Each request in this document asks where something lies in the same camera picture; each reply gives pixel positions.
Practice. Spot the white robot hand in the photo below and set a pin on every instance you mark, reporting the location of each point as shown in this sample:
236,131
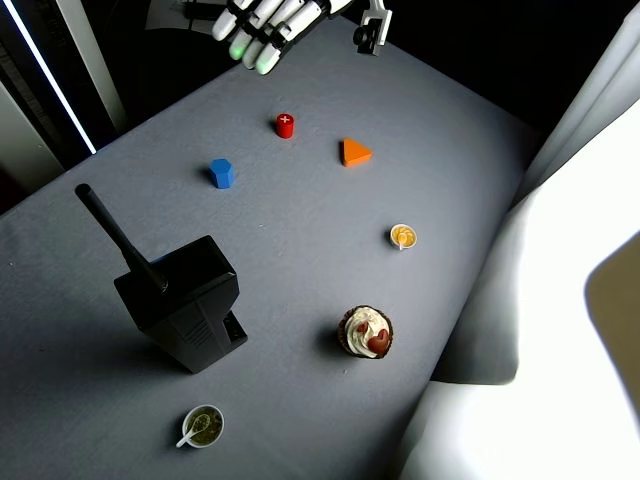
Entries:
265,30

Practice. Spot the black box with antenna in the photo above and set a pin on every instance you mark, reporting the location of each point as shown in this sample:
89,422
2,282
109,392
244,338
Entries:
185,300

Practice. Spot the red cylinder block white cross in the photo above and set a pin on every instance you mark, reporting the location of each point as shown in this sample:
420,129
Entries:
285,126

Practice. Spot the blue hexagonal block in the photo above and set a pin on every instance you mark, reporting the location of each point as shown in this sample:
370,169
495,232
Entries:
221,174

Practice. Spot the orange triangle block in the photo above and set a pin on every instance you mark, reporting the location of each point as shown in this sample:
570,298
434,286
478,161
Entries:
354,152

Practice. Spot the white light strip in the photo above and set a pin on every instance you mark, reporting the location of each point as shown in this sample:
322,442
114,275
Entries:
52,75

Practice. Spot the grey table cloth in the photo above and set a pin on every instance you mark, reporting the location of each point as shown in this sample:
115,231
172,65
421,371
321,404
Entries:
300,250

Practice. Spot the small bowl orange soup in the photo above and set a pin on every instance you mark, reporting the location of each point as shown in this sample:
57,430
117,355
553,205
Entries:
403,236

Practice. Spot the toy cupcake white frosting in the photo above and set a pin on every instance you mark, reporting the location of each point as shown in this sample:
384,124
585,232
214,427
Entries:
366,332

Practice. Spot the small bowl green soup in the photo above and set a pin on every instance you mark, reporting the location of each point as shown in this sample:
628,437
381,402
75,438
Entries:
204,426

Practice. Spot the white upright post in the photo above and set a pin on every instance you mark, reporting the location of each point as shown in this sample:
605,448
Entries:
95,60

